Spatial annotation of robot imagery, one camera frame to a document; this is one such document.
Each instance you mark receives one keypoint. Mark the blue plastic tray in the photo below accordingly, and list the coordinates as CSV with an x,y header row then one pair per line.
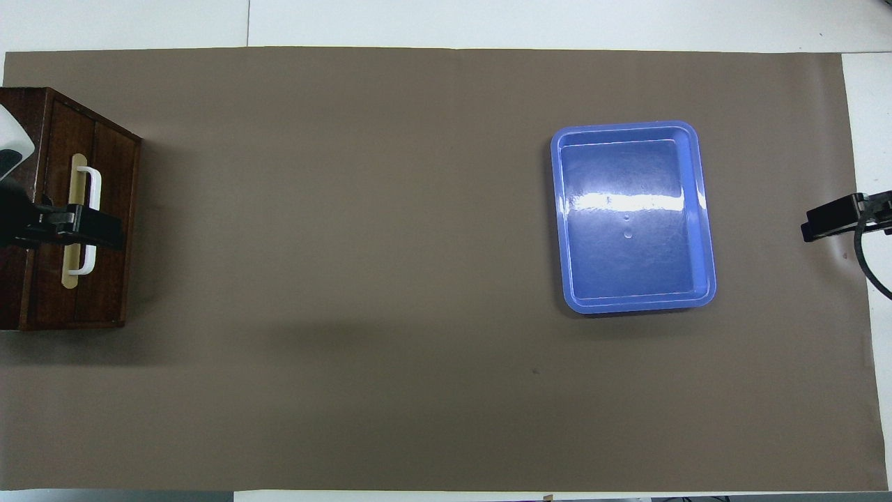
x,y
627,265

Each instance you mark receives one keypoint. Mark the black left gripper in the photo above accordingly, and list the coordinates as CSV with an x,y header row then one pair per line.
x,y
31,226

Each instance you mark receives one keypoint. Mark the dark wooden cabinet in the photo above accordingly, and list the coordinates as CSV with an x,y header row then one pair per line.
x,y
115,293

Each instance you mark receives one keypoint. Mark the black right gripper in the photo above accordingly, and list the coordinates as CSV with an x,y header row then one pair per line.
x,y
877,213

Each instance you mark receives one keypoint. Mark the brown table mat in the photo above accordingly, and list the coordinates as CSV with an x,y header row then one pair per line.
x,y
390,279

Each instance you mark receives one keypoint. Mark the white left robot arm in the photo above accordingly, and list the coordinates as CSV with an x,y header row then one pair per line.
x,y
10,139

